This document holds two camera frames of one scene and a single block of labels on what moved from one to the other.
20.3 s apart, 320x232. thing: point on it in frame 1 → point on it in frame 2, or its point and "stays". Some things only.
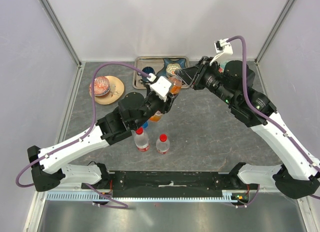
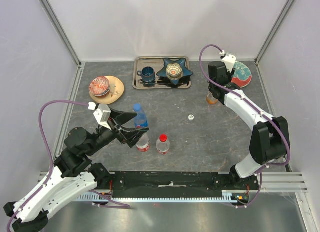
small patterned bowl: [171, 68] stays
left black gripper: [163, 104] → [132, 137]
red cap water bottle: [141, 140] stays
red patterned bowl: [101, 86] stays
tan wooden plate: [116, 92] stays
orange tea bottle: [176, 82] → [211, 100]
